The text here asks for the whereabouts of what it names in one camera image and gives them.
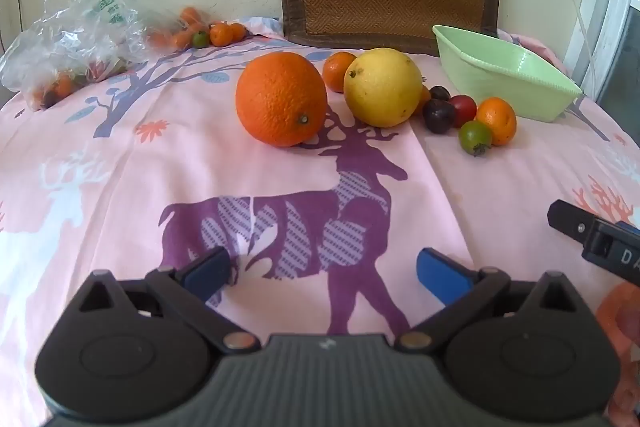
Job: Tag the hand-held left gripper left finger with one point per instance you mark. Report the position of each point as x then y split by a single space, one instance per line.
205 274

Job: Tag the pale printed cloth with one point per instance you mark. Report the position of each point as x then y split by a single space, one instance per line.
262 26

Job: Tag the pink printed blanket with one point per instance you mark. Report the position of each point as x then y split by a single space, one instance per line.
200 167

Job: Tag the clear plastic bag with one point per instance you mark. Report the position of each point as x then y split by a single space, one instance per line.
75 32

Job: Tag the small green fruit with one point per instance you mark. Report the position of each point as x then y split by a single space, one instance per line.
200 40
475 138

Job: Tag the large orange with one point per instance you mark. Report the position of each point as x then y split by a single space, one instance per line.
280 97

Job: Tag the pile of small oranges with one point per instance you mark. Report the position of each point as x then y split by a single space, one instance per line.
221 34

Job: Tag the large yellow citrus fruit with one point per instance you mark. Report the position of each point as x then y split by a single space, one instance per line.
382 87

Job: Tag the small tangerine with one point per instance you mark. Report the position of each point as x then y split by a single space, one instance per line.
424 99
337 71

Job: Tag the small orange kumquat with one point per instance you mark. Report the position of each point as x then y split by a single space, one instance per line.
497 119

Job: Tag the dark purple plum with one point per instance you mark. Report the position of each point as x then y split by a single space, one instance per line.
440 92
438 116

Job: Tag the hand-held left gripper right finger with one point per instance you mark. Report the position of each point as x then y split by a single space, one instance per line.
442 274

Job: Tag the red cherry tomato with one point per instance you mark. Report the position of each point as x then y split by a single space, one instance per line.
465 109

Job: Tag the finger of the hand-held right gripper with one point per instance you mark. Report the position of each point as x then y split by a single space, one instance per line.
607 247

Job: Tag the light green plastic basin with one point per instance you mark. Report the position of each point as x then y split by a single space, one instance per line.
500 72

